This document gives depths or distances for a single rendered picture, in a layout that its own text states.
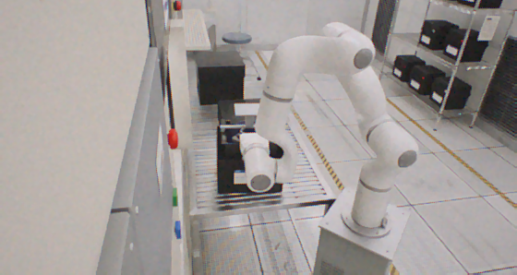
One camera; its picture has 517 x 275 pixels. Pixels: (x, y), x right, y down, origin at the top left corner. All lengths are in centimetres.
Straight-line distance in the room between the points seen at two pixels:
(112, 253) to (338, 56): 76
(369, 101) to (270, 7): 469
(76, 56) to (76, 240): 9
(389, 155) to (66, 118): 104
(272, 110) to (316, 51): 20
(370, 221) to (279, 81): 68
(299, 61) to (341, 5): 513
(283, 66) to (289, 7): 484
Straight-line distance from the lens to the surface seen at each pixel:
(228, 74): 210
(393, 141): 114
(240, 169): 139
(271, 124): 98
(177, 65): 139
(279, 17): 573
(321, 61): 92
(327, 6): 595
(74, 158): 18
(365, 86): 104
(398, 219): 149
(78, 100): 19
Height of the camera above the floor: 172
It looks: 30 degrees down
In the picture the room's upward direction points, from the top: 2 degrees clockwise
